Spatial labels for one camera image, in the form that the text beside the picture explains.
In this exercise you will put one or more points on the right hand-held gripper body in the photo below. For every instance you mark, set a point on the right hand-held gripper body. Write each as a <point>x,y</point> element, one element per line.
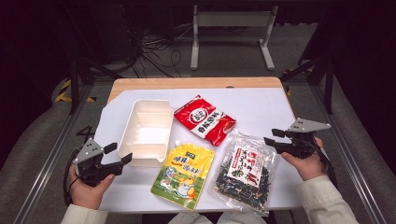
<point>303,137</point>

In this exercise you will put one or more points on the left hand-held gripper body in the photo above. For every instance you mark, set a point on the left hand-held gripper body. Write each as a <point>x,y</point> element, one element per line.
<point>88,155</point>

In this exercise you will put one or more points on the white plastic container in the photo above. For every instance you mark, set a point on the white plastic container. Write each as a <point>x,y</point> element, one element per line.
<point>148,133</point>

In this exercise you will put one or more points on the clear dried seaweed bag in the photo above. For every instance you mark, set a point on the clear dried seaweed bag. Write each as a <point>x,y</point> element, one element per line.
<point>246,174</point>

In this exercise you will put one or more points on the red seasoning packet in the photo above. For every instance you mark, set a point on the red seasoning packet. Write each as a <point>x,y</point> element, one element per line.
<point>204,119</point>

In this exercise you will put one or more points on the person's right hand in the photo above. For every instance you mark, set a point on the person's right hand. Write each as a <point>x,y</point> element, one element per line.
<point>306,168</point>

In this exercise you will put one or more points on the person's left hand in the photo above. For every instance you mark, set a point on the person's left hand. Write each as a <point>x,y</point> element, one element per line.
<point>88,194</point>

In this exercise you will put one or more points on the white table mat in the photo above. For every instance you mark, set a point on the white table mat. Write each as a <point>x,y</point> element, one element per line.
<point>258,105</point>

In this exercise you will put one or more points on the black metal stand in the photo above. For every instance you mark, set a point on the black metal stand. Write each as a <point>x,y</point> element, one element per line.
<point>328,84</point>
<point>74,84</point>

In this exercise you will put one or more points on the yellow spouted pouch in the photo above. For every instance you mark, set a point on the yellow spouted pouch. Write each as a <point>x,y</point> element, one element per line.
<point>183,174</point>

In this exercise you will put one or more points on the wooden table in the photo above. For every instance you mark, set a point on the wooden table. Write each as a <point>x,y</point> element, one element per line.
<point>193,82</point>

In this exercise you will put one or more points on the grey metal stand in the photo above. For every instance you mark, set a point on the grey metal stand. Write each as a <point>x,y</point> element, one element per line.
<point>233,19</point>

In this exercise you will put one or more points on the aluminium frame rail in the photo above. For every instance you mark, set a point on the aluminium frame rail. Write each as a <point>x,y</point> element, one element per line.
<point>46,161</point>
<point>351,161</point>

